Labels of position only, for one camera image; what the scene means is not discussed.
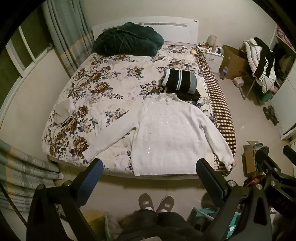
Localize large cardboard box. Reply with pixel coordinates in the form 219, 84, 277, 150
218, 44, 249, 80

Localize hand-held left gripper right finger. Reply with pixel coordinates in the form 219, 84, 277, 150
196, 159, 273, 241

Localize chair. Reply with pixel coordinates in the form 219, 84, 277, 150
240, 76, 266, 100

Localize window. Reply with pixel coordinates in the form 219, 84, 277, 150
0, 8, 52, 105

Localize yellow box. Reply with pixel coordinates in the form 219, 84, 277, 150
82, 210, 104, 234

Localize small open cardboard box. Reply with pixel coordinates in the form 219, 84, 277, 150
242, 140, 264, 178

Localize clear plastic bag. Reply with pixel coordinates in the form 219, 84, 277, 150
104, 214, 123, 241

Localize black striped folded sweater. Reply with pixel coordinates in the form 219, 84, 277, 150
161, 68, 201, 102

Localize teal storage box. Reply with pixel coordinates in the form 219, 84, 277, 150
187, 207, 243, 241

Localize white headboard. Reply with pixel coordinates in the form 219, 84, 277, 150
92, 16, 199, 45

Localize small white cloth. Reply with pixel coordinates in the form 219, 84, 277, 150
54, 98, 75, 126

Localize white nightstand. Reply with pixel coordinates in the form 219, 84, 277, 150
196, 44, 224, 73

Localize brown checkered blanket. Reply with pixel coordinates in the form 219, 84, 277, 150
194, 51, 238, 177

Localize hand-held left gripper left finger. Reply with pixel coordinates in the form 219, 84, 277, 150
26, 159, 104, 241

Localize white knitted sweater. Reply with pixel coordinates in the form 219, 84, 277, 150
82, 93, 234, 176

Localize grey slipper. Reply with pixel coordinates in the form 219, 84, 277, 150
156, 196, 175, 213
138, 193, 154, 211

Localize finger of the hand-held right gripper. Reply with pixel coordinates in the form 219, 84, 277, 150
254, 148, 287, 179
283, 145, 296, 164

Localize floral quilt bed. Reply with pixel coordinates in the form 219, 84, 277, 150
41, 44, 238, 179

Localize white cabinet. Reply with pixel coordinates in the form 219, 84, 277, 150
269, 23, 296, 141

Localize dark green blanket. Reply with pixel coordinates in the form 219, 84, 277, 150
93, 22, 164, 56

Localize black sandals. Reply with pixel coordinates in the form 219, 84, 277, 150
262, 105, 279, 126

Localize person's dark trousers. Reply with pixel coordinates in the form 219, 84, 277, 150
116, 209, 205, 241

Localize green striped curtain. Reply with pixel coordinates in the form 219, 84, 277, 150
42, 0, 94, 78
0, 138, 61, 212

